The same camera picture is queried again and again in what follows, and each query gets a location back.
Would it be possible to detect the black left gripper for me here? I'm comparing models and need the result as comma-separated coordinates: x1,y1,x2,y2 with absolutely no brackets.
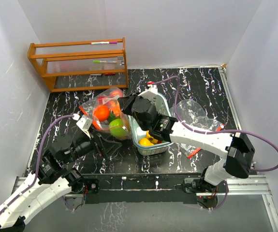
64,126,122,164

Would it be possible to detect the pink peach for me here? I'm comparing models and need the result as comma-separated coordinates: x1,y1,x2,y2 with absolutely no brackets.
111,90,123,98

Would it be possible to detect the green lime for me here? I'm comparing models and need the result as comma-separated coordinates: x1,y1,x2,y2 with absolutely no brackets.
109,118,128,138

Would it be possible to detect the clear orange-zip bag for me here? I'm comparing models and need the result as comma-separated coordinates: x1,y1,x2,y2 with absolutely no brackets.
79,87,125,122

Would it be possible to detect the small orange tangerine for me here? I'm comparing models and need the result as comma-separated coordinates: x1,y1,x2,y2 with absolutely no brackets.
94,105,110,122

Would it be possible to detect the red bell pepper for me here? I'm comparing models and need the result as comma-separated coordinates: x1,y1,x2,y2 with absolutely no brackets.
97,96,111,105

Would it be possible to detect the yellow lemon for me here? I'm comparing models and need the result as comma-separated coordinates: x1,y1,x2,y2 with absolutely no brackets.
139,138,154,146

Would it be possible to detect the yellow bell pepper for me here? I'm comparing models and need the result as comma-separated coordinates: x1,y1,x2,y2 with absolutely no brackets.
146,130,158,144

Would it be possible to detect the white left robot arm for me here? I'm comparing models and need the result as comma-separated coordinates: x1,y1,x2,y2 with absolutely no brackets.
0,133,121,232

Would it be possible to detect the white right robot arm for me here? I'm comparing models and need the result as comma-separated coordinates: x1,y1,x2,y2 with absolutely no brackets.
118,92,255,192

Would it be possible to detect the small red box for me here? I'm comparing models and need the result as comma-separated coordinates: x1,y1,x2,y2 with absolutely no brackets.
104,72,116,75

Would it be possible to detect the light blue plastic basket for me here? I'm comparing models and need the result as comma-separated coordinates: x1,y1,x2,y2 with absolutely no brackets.
128,93,173,156

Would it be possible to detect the wooden shelf rack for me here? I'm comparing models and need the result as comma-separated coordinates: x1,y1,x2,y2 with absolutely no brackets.
27,38,129,93

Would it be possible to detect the green white pen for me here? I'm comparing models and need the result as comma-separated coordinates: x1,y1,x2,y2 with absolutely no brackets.
93,60,118,64

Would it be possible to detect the pink white pen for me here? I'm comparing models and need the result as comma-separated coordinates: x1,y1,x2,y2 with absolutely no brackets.
90,41,118,45

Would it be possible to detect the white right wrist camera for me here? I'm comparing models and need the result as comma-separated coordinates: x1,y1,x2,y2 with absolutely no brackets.
140,81,158,101

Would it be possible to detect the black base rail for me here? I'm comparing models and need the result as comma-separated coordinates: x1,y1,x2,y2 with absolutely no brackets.
15,173,267,206

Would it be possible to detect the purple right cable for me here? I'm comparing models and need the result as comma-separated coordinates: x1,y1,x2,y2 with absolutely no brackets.
152,75,278,173

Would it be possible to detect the purple cable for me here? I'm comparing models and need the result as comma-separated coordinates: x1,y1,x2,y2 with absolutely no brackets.
0,115,78,230
152,75,278,173

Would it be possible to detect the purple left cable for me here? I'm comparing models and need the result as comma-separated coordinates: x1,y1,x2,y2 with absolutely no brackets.
0,115,78,230

